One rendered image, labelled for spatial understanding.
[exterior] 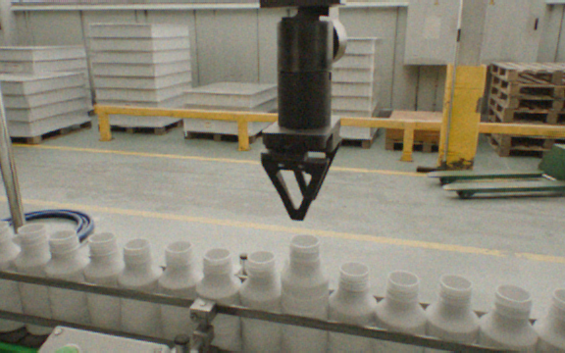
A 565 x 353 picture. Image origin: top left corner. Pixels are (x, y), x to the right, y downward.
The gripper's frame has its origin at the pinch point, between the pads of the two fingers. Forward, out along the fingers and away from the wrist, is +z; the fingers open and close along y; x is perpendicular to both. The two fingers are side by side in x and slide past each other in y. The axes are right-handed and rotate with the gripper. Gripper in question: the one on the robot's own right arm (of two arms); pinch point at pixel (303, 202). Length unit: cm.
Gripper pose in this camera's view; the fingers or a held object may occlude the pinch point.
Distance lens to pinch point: 52.2
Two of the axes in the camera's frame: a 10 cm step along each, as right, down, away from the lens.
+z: 0.1, 9.5, 3.1
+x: -9.7, -0.7, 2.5
